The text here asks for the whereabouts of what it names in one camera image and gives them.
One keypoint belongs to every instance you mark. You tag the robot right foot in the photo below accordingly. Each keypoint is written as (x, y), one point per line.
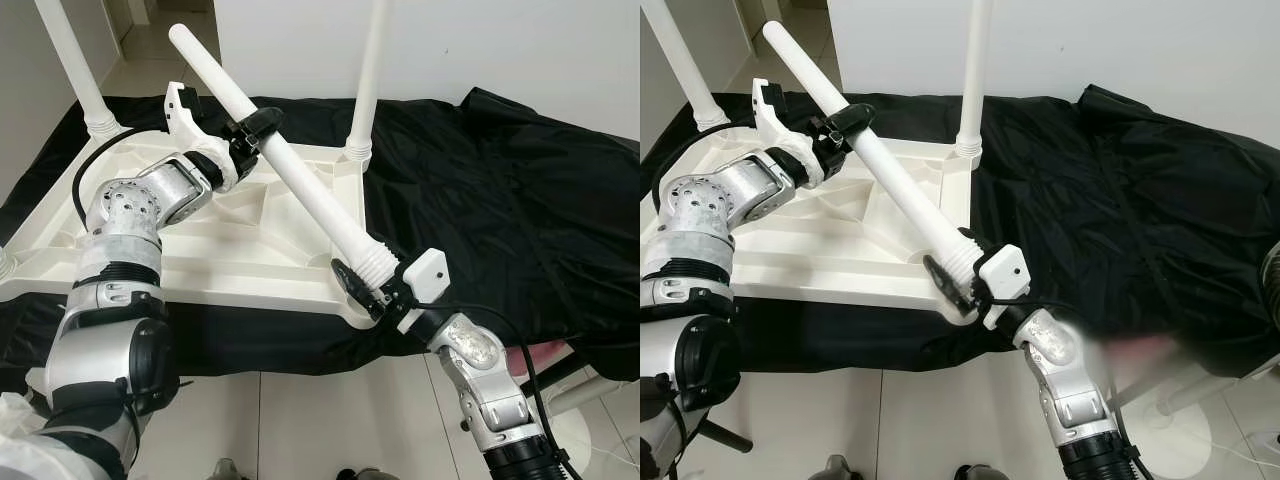
(980, 472)
(360, 474)

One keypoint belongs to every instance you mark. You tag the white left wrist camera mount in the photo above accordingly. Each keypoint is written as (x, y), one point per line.
(182, 115)
(770, 105)

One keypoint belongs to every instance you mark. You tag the white plastic table leg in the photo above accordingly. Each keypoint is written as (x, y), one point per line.
(900, 185)
(300, 180)
(75, 70)
(370, 70)
(975, 70)
(5, 262)
(685, 70)

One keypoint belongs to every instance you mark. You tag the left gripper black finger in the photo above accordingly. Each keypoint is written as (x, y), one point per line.
(855, 119)
(265, 121)

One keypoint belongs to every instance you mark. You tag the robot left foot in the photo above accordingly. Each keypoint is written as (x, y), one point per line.
(842, 469)

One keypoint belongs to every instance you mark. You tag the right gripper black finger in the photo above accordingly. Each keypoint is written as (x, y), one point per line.
(358, 288)
(948, 285)

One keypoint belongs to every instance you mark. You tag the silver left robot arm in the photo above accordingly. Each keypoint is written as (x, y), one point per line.
(720, 200)
(140, 200)

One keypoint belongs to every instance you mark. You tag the white plastic table top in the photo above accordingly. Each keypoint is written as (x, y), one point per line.
(830, 250)
(230, 250)

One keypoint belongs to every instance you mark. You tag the black nylon cloth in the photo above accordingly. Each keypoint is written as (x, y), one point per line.
(520, 200)
(1130, 200)

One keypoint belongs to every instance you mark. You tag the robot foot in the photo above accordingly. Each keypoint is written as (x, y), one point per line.
(360, 474)
(842, 469)
(980, 472)

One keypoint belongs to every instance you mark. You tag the black metal frame bar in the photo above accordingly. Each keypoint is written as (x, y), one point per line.
(560, 372)
(728, 437)

